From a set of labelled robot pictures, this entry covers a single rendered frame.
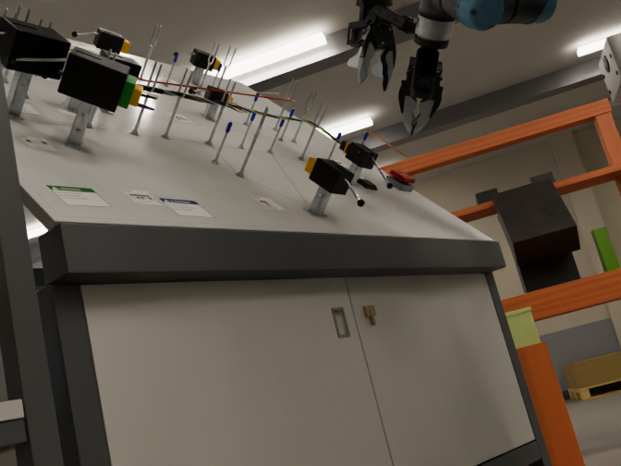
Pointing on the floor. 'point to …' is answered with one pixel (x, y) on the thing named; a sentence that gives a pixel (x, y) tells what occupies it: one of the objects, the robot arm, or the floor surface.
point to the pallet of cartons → (593, 376)
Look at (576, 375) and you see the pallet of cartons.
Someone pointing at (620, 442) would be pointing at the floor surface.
